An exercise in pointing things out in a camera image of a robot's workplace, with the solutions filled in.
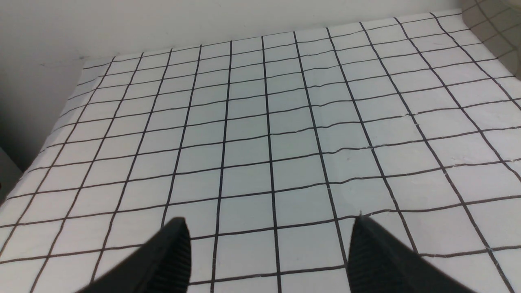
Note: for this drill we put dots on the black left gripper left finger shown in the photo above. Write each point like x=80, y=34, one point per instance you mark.
x=161, y=265

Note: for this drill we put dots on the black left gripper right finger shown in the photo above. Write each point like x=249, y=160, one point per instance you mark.
x=379, y=263

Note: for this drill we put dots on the white black-grid tablecloth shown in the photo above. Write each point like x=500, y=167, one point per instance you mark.
x=269, y=147

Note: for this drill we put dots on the olive plastic bin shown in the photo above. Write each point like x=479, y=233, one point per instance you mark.
x=497, y=23

